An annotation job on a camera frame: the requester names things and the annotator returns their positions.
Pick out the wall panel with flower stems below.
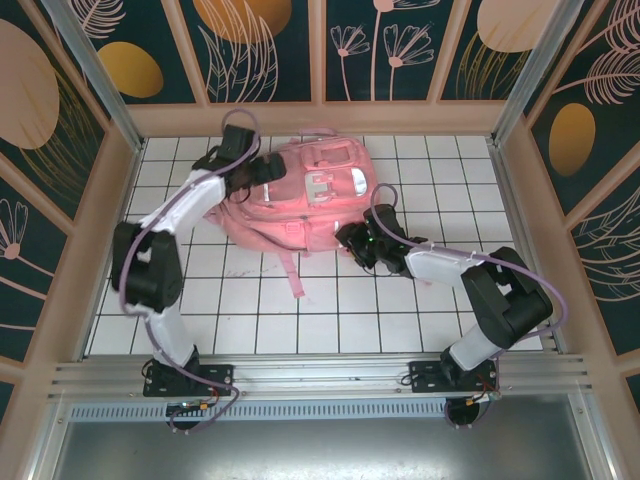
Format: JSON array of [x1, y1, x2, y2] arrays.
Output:
[[324, 0, 442, 104]]

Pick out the pink backpack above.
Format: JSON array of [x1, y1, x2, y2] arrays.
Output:
[[202, 127, 375, 300]]

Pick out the wall panel with pink oval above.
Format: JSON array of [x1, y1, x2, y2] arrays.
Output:
[[0, 0, 109, 221]]

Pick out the wall panel with yellow oval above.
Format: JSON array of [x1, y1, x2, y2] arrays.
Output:
[[82, 0, 197, 105]]

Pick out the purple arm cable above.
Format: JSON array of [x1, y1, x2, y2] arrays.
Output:
[[370, 183, 569, 401], [117, 108, 262, 435]]

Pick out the wall panel with orange disc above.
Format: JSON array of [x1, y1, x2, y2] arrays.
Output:
[[178, 0, 314, 104]]

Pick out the wall panel with pink disc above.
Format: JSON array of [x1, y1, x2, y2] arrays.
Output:
[[438, 0, 544, 104]]

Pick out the grey metal sheet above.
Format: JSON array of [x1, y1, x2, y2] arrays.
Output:
[[27, 392, 619, 480]]

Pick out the wall panel with single flower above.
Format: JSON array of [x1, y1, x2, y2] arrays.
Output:
[[0, 172, 69, 364]]

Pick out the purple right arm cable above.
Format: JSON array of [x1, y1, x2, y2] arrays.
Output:
[[370, 183, 569, 401]]

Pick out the aluminium table side rail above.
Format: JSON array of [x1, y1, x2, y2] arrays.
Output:
[[487, 137, 569, 357]]

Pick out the slotted grey cable tray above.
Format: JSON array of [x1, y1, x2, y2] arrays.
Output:
[[67, 402, 454, 424]]

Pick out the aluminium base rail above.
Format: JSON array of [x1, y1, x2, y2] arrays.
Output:
[[47, 352, 597, 401]]

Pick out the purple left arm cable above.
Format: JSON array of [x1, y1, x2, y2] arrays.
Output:
[[117, 108, 262, 435]]

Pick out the dark wall panel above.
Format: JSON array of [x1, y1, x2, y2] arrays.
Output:
[[623, 372, 640, 419]]

